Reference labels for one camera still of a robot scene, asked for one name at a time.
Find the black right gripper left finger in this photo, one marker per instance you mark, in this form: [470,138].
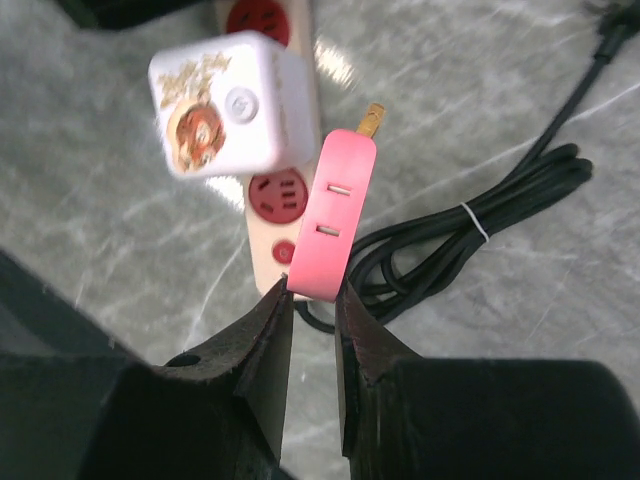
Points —
[77,404]

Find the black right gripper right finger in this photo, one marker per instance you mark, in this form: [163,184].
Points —
[406,416]

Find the pink plug adapter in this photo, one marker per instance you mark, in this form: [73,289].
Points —
[334,208]

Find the beige power strip red sockets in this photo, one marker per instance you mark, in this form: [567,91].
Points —
[275,202]

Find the white cube socket adapter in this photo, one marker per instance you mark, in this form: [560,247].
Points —
[236,104]

